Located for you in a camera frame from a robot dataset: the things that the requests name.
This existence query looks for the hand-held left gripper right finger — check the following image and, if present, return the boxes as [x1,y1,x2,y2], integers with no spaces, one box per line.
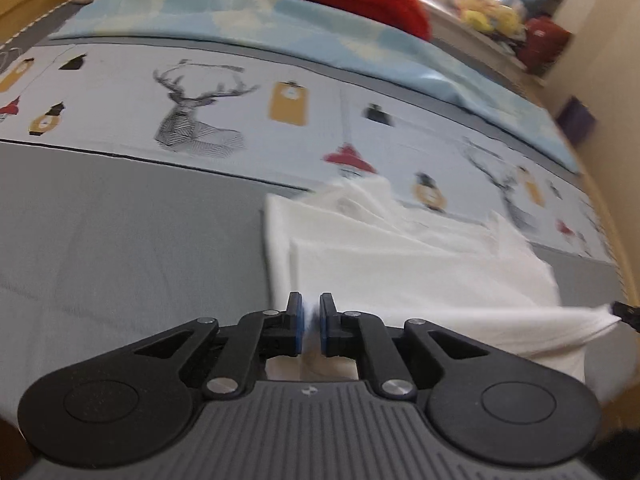
[319,292,493,401]

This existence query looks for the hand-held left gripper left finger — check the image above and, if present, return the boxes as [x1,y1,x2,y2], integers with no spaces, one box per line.
[132,291,305,401]

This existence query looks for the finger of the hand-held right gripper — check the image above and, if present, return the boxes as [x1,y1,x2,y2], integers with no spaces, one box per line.
[611,301,640,332]

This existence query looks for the white long-sleeve shirt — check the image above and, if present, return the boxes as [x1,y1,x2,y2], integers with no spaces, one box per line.
[262,176,621,386]

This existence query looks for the printed grey bed sheet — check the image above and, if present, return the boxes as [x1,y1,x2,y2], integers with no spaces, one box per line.
[0,35,631,426]

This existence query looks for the purple box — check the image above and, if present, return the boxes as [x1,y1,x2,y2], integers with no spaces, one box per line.
[556,96,598,146]

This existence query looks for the red bag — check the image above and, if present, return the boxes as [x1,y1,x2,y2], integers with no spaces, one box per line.
[517,16,572,77]

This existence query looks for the light blue quilt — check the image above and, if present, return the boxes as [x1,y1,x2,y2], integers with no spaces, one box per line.
[47,0,583,173]

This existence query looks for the yellow plush toys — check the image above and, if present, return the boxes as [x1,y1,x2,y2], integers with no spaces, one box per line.
[452,0,526,36]

